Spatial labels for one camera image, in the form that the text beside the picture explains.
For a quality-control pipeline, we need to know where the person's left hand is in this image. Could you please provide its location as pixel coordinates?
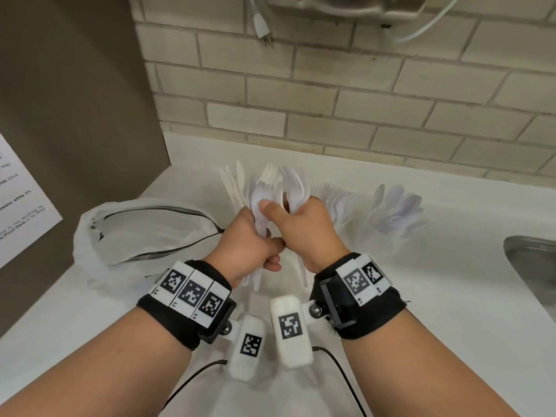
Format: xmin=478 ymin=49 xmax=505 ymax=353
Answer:
xmin=203 ymin=206 xmax=288 ymax=290

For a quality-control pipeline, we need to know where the person's right hand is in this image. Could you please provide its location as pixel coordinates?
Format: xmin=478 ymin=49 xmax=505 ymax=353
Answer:
xmin=258 ymin=196 xmax=351 ymax=275

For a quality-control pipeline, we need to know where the bunch of white plastic forks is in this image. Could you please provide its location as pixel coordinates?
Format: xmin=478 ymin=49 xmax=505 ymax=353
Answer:
xmin=310 ymin=182 xmax=368 ymax=229

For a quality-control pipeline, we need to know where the bundle of white plastic cutlery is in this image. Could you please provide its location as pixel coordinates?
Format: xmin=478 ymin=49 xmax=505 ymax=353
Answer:
xmin=244 ymin=163 xmax=312 ymax=292

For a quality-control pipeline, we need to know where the bunch of white plastic spoons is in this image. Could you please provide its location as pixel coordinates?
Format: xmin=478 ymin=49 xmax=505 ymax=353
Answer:
xmin=364 ymin=182 xmax=430 ymax=240

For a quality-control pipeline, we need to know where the clear zip bag black zipper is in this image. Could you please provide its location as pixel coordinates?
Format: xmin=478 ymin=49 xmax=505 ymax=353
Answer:
xmin=72 ymin=197 xmax=228 ymax=297

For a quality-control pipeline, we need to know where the person's right forearm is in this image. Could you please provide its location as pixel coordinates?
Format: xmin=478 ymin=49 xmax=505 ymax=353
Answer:
xmin=343 ymin=310 xmax=534 ymax=417

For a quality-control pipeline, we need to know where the person's left forearm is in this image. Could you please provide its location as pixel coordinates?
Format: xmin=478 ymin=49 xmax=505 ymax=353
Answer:
xmin=0 ymin=306 xmax=195 ymax=417

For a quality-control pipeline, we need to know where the white power plug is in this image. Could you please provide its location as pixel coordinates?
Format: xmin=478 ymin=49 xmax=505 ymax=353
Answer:
xmin=247 ymin=0 xmax=275 ymax=48

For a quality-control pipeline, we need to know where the stainless steel sink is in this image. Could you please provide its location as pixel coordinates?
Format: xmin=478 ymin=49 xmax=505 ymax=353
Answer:
xmin=503 ymin=235 xmax=556 ymax=325

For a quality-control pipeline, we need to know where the white paper notice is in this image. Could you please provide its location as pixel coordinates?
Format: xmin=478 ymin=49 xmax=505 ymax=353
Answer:
xmin=0 ymin=132 xmax=64 ymax=270

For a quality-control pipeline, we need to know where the black left wrist strap with markers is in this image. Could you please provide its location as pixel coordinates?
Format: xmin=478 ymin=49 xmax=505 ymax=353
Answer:
xmin=137 ymin=260 xmax=238 ymax=353

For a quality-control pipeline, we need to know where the black wrist strap with markers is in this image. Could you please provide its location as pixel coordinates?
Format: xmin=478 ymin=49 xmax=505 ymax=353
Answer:
xmin=309 ymin=252 xmax=407 ymax=341
xmin=137 ymin=260 xmax=238 ymax=353

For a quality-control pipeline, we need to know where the black right wrist strap with markers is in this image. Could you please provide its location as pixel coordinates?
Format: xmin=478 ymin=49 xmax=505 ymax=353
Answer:
xmin=309 ymin=252 xmax=407 ymax=341

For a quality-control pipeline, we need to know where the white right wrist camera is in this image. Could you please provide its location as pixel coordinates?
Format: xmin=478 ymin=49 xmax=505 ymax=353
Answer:
xmin=269 ymin=295 xmax=315 ymax=370

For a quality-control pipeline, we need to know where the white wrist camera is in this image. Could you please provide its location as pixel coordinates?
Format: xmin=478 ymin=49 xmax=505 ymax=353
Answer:
xmin=269 ymin=295 xmax=315 ymax=370
xmin=228 ymin=314 xmax=265 ymax=381

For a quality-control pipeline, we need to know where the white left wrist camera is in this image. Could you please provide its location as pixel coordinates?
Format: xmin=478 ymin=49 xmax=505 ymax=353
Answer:
xmin=228 ymin=314 xmax=265 ymax=381

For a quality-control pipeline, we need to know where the black left camera cable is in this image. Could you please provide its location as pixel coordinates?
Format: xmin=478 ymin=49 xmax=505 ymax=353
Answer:
xmin=163 ymin=360 xmax=229 ymax=417

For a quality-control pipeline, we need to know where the black camera cable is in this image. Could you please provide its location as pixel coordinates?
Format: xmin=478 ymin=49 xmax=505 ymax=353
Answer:
xmin=163 ymin=360 xmax=229 ymax=417
xmin=312 ymin=346 xmax=367 ymax=417

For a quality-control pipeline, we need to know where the black right camera cable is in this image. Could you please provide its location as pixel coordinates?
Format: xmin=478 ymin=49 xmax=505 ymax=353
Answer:
xmin=312 ymin=346 xmax=367 ymax=417

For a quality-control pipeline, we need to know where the white wall appliance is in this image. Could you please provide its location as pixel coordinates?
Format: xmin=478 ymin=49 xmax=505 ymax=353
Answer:
xmin=266 ymin=0 xmax=430 ymax=19

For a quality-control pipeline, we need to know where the white appliance cord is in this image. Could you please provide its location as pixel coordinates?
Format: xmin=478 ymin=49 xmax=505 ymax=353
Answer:
xmin=393 ymin=0 xmax=462 ymax=45

